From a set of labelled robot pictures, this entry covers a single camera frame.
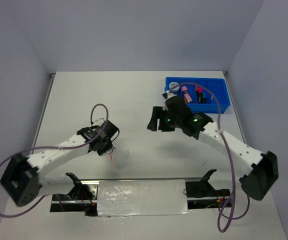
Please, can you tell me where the silver foil cover plate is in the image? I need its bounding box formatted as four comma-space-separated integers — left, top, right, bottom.
97, 179, 189, 217

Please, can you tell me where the blue plastic bin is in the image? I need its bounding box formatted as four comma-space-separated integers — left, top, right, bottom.
164, 76, 231, 114

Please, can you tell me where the purple clear highlighter pen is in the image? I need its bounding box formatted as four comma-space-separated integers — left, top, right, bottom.
211, 88, 216, 102

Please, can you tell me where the orange cap black highlighter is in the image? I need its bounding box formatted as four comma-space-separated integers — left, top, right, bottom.
195, 86, 199, 101

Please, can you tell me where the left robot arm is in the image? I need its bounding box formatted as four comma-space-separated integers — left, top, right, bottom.
0, 121, 120, 207

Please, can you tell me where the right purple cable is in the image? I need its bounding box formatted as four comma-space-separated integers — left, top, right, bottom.
167, 82, 251, 233

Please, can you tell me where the orange clear pen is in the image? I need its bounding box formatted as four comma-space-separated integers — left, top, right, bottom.
109, 154, 114, 164

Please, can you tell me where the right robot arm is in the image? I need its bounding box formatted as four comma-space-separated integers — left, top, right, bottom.
147, 94, 279, 201

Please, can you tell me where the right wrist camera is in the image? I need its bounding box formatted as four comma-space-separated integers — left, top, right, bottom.
162, 90, 175, 100

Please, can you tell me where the blue cap black highlighter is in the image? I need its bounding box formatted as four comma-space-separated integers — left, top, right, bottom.
202, 93, 207, 104

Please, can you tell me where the pink cap black highlighter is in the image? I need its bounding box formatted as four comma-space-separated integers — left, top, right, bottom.
197, 87, 203, 104

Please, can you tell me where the pink lidded small jar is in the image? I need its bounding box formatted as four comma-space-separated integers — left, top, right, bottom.
181, 85, 193, 104

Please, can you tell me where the blue patterned round tin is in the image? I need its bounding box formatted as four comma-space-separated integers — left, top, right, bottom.
168, 81, 181, 94

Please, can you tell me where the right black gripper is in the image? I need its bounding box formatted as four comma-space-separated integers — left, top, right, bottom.
146, 106, 181, 132

